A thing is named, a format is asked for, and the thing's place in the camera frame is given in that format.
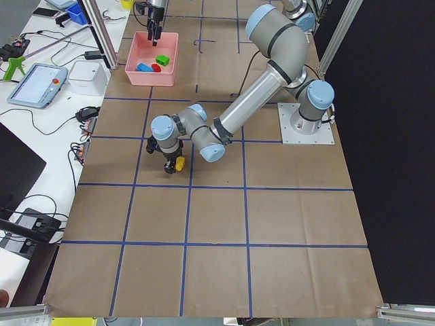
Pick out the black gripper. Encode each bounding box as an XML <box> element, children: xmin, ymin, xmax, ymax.
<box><xmin>147</xmin><ymin>5</ymin><xmax>164</xmax><ymax>46</ymax></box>
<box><xmin>164</xmin><ymin>156</ymin><xmax>177</xmax><ymax>174</ymax></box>

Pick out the yellow toy block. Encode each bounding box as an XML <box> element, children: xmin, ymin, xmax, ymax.
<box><xmin>175</xmin><ymin>156</ymin><xmax>186</xmax><ymax>172</ymax></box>

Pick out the green toy block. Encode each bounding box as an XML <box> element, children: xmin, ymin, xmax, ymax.
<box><xmin>156</xmin><ymin>54</ymin><xmax>170</xmax><ymax>67</ymax></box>

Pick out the red toy block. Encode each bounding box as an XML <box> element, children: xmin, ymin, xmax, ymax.
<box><xmin>152</xmin><ymin>64</ymin><xmax>162</xmax><ymax>72</ymax></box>

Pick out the blue toy block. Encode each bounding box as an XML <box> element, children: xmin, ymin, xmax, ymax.
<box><xmin>136</xmin><ymin>62</ymin><xmax>154</xmax><ymax>72</ymax></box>

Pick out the pink plastic box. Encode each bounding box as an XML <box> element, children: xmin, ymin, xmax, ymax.
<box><xmin>124</xmin><ymin>31</ymin><xmax>179</xmax><ymax>87</ymax></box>

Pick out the white square box device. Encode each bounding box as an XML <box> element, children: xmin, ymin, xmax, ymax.
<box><xmin>68</xmin><ymin>60</ymin><xmax>107</xmax><ymax>96</ymax></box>

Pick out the yellow cup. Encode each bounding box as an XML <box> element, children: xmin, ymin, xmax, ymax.
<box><xmin>120</xmin><ymin>0</ymin><xmax>134</xmax><ymax>10</ymax></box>

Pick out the black power adapter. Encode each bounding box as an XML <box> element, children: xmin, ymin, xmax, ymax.
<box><xmin>84</xmin><ymin>51</ymin><xmax>102</xmax><ymax>60</ymax></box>

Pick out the blue plastic bin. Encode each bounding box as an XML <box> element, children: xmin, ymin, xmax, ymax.
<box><xmin>66</xmin><ymin>3</ymin><xmax>88</xmax><ymax>25</ymax></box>

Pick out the black smartphone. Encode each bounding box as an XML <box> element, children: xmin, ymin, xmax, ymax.
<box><xmin>32</xmin><ymin>7</ymin><xmax>60</xmax><ymax>18</ymax></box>

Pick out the brown paper table cover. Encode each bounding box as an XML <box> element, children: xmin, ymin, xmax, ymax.
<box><xmin>44</xmin><ymin>1</ymin><xmax>383</xmax><ymax>319</ymax></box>

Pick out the teach pendant tablet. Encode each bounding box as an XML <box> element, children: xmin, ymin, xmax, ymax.
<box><xmin>7</xmin><ymin>63</ymin><xmax>69</xmax><ymax>109</ymax></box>

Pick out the green plastic clamp tool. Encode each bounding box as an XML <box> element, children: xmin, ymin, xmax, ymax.
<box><xmin>3</xmin><ymin>56</ymin><xmax>26</xmax><ymax>81</ymax></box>

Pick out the aluminium frame post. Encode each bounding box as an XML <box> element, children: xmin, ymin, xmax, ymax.
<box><xmin>77</xmin><ymin>0</ymin><xmax>118</xmax><ymax>71</ymax></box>

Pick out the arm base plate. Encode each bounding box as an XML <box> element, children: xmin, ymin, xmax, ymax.
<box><xmin>277</xmin><ymin>103</ymin><xmax>335</xmax><ymax>145</ymax></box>

